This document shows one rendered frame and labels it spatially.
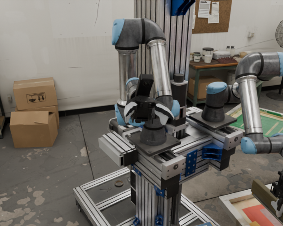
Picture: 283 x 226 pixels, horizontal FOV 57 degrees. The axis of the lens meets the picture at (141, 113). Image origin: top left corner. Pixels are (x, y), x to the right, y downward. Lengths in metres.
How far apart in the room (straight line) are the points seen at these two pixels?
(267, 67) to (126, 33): 0.67
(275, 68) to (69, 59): 3.64
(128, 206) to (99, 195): 0.32
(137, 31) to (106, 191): 1.87
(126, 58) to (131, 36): 0.10
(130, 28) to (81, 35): 3.31
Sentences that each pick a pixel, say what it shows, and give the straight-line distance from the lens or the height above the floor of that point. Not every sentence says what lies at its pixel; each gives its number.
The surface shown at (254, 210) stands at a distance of 1.61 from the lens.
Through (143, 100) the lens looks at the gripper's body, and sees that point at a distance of 0.88.
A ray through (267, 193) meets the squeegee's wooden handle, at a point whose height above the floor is 1.14.
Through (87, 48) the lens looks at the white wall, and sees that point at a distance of 4.55.
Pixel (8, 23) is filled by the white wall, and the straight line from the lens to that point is 4.51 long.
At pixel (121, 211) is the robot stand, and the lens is 2.55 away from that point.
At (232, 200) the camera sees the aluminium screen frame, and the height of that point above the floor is 0.98.
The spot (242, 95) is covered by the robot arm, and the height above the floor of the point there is 1.58.
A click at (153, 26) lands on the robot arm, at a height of 1.87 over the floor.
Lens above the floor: 2.02
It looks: 25 degrees down
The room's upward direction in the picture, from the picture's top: straight up
